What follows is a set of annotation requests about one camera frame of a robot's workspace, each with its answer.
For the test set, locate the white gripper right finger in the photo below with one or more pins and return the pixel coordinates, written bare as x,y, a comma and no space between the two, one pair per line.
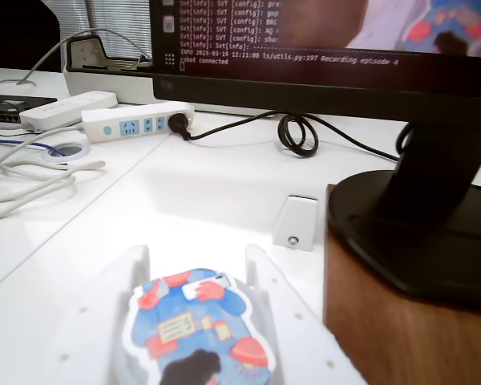
300,341

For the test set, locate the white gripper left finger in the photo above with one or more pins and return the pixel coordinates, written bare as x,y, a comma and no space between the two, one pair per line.
88,329

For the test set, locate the brown wooden board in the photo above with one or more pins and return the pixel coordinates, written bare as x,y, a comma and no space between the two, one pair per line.
385,345

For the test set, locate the plain white power strip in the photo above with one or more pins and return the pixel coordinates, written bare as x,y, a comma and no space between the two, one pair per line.
64,106

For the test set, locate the white power strip blue sockets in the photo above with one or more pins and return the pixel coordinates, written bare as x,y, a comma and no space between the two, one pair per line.
152,110

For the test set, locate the white box with black rim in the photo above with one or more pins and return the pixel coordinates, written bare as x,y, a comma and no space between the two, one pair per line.
104,86

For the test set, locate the black computer monitor with stand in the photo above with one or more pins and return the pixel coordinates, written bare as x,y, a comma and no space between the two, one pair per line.
304,80

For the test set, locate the black chair back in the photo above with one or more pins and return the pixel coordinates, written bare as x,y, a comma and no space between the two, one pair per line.
16,32

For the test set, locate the white window blinds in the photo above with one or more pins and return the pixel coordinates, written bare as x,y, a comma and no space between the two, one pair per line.
116,20

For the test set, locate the small white desk bracket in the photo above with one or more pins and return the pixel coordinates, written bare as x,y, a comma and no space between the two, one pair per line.
296,220

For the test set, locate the black network switch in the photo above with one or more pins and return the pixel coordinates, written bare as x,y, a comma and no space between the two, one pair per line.
28,102

